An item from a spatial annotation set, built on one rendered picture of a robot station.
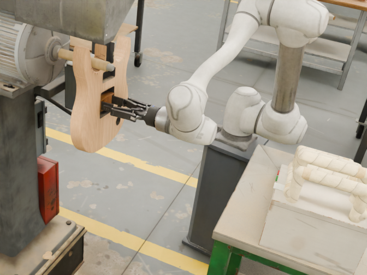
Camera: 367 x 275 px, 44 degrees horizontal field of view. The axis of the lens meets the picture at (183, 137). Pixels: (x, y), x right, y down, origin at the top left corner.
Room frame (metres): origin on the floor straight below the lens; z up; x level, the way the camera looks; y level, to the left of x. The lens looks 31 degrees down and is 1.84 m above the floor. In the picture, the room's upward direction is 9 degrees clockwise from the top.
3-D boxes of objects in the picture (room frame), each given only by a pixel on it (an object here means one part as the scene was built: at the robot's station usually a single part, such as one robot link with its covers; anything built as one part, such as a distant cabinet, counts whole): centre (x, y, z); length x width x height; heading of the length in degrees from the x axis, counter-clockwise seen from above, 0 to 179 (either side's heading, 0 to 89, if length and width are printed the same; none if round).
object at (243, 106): (1.97, -0.27, 0.87); 0.18 x 0.16 x 0.22; 65
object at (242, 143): (1.98, -0.24, 0.73); 0.22 x 0.18 x 0.06; 65
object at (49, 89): (1.63, 0.53, 1.02); 0.19 x 0.04 x 0.04; 163
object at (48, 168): (1.65, 0.68, 0.49); 0.25 x 0.12 x 0.37; 73
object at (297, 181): (0.99, -0.32, 1.15); 0.03 x 0.03 x 0.09
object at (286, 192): (1.03, -0.32, 1.12); 0.11 x 0.03 x 0.03; 166
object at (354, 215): (0.95, -0.48, 1.15); 0.03 x 0.03 x 0.09
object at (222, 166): (1.98, -0.26, 0.35); 0.28 x 0.28 x 0.70; 65
